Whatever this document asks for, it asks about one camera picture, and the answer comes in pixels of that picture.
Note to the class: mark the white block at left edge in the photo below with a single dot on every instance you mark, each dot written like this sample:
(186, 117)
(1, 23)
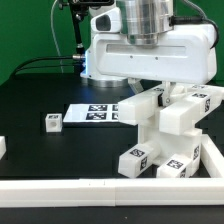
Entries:
(2, 146)

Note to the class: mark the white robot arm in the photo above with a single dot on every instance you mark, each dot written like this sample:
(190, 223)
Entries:
(157, 8)

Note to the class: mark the white tagged block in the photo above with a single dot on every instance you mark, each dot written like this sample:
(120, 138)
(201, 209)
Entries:
(53, 122)

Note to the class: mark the white chair seat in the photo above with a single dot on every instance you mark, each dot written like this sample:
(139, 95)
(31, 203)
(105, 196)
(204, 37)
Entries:
(188, 143)

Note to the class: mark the white marker tag board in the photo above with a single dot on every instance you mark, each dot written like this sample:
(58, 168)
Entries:
(85, 113)

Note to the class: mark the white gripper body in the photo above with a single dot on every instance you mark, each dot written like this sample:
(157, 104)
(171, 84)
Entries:
(132, 43)

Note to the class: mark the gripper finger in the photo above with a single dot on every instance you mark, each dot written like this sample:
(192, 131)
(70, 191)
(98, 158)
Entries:
(135, 85)
(168, 88)

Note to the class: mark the white long beam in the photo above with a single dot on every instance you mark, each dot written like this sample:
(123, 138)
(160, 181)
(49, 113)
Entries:
(139, 107)
(185, 113)

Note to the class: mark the white long back beam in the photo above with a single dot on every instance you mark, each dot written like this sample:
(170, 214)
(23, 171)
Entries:
(139, 107)

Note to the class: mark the white L-shaped fence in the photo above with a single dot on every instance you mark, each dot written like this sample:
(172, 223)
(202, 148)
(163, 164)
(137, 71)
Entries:
(122, 192)

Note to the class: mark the white long front beam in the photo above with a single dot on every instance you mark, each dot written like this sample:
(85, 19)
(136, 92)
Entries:
(185, 113)

